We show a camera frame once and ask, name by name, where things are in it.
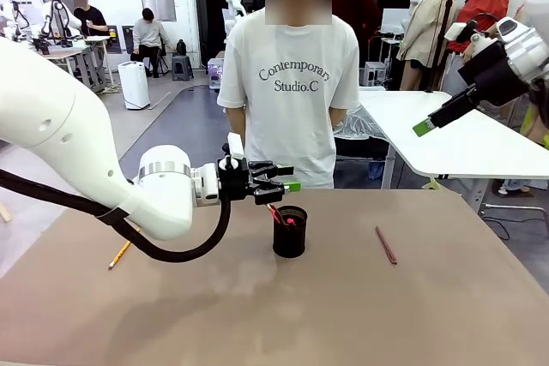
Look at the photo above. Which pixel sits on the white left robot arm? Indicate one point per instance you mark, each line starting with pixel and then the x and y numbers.
pixel 51 104

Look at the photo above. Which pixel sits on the black backpack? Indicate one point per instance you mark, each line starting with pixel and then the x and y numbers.
pixel 181 48

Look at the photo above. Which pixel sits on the person in grey sweatshirt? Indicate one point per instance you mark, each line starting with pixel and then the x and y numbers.
pixel 148 34

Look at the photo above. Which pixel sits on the white air purifier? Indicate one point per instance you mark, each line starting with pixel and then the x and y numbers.
pixel 134 85

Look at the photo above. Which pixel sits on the person in white t-shirt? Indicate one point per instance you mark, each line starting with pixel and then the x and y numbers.
pixel 291 126

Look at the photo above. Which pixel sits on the mannequin in dark red top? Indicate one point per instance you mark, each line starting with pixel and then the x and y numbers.
pixel 356 10

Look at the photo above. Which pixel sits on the person's left forearm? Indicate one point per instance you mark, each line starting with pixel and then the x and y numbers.
pixel 338 115

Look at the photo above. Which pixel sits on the person's right forearm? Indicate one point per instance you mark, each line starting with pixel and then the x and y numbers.
pixel 236 121

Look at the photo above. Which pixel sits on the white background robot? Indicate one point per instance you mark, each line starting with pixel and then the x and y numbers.
pixel 8 12

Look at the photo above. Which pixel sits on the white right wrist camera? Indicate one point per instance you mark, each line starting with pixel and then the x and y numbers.
pixel 455 31

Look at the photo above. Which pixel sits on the mannequin in beige jacket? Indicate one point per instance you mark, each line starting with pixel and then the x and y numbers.
pixel 422 27

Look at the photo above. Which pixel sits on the black mesh pen holder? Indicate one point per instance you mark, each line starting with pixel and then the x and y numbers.
pixel 290 239

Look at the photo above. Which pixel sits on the white computer case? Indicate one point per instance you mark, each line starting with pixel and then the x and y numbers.
pixel 374 73

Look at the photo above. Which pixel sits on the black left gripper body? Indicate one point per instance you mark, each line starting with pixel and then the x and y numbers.
pixel 233 181

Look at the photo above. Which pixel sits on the computer tower with lights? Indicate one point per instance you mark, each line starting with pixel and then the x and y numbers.
pixel 214 74

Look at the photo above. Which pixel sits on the dark red pencil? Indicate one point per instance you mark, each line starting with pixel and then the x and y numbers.
pixel 386 245

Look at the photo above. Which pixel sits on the grey step stool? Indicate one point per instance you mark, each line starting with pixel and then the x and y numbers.
pixel 183 67

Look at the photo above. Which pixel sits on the person in red t-shirt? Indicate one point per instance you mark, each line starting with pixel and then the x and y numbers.
pixel 484 1

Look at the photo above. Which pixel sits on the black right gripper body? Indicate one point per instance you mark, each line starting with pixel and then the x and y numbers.
pixel 493 72

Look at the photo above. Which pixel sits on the white monitor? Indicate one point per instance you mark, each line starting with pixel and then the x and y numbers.
pixel 392 21

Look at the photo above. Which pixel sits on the yellow pencil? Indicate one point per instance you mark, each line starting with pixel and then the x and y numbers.
pixel 119 255

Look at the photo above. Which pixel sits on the black tripod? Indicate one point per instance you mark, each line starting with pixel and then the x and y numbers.
pixel 441 40

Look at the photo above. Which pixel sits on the person in black t-shirt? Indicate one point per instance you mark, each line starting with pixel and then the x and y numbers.
pixel 92 19

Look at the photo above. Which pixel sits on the wooden block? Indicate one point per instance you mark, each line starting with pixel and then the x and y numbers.
pixel 5 213

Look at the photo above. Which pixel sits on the grey patterned cloth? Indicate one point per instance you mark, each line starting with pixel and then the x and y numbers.
pixel 360 124

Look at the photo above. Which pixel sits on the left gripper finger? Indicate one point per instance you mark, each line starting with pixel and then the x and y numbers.
pixel 270 193
pixel 268 169

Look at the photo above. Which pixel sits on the black marker with pink end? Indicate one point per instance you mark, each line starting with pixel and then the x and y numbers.
pixel 274 214

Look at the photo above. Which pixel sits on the white table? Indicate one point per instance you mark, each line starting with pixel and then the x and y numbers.
pixel 450 151

